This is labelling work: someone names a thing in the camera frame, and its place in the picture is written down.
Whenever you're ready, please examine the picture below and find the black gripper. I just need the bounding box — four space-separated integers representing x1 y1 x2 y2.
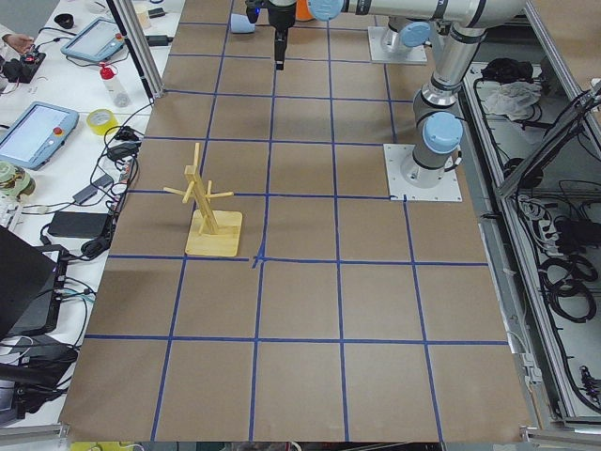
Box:
267 0 297 70

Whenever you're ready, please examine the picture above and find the light blue paper cup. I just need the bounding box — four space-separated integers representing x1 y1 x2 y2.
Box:
229 13 255 34

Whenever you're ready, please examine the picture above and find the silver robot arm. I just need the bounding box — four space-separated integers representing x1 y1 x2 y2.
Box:
246 1 431 70
308 0 526 111

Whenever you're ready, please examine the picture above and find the wooden cup tree stand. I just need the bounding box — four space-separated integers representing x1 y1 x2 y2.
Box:
163 143 243 257

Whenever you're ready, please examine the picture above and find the orange can with silver lid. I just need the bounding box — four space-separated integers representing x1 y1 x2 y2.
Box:
296 0 314 22

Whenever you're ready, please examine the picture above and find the clear bottle red cap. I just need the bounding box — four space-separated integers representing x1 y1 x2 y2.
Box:
100 63 131 108

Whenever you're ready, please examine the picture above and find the far teach pendant tablet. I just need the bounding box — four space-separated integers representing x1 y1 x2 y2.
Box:
60 18 124 63

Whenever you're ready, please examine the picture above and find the teach pendant tablet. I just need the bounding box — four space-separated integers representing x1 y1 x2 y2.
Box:
60 18 124 63
1 101 79 170

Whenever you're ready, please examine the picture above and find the white crumpled cloth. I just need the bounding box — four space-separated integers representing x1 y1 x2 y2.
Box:
483 82 542 120

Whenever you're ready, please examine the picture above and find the near teach pendant tablet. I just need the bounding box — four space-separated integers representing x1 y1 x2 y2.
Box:
1 101 79 170

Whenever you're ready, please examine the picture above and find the black power adapter brick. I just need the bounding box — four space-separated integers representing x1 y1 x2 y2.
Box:
48 211 109 239

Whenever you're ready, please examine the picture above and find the black laptop computer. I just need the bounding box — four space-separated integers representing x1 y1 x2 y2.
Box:
1 228 68 338

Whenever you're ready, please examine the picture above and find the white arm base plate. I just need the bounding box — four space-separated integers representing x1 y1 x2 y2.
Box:
383 144 463 202
368 26 427 65

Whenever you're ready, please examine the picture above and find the aluminium frame post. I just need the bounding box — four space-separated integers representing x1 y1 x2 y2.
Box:
106 0 164 101

